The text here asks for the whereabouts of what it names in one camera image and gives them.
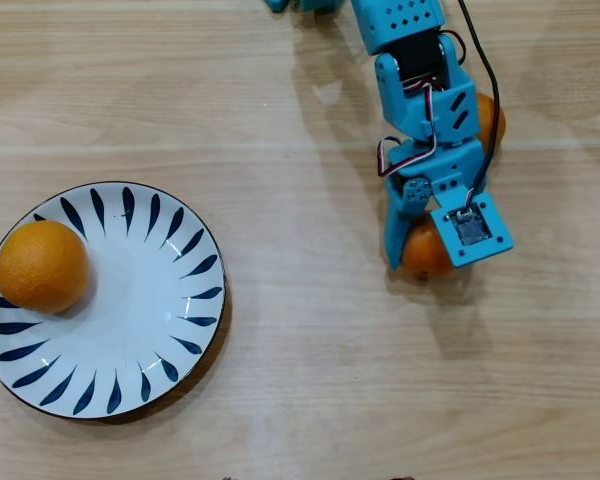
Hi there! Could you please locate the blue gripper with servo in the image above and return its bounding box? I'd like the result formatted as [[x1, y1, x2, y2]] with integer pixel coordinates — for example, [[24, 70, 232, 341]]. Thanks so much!
[[384, 138, 487, 271]]

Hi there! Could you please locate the small orange with dark spots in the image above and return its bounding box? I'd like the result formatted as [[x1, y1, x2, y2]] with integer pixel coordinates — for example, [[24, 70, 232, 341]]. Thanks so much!
[[401, 216, 457, 280]]

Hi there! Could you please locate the medium orange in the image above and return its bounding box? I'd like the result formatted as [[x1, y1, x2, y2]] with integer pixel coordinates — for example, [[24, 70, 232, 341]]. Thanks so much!
[[473, 93, 508, 152]]

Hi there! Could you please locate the large orange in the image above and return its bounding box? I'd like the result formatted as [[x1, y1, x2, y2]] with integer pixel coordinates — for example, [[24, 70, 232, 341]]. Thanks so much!
[[0, 220, 91, 316]]

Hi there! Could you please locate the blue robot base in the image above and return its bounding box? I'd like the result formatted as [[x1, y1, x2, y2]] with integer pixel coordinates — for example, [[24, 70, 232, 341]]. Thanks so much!
[[262, 0, 347, 14]]

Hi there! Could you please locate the white plate blue petal pattern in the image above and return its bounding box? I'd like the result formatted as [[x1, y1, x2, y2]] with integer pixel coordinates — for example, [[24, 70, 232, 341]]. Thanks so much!
[[0, 181, 229, 421]]

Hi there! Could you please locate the blue wrist camera module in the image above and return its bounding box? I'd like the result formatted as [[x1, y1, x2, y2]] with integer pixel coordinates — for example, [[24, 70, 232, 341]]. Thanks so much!
[[428, 188, 516, 270]]

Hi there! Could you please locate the red white black servo wire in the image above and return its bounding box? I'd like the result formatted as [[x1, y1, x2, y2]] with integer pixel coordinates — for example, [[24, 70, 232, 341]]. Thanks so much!
[[377, 82, 444, 177]]

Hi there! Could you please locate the black camera cable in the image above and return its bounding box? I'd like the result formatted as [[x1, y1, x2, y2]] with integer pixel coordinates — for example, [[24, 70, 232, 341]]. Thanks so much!
[[457, 0, 501, 214]]

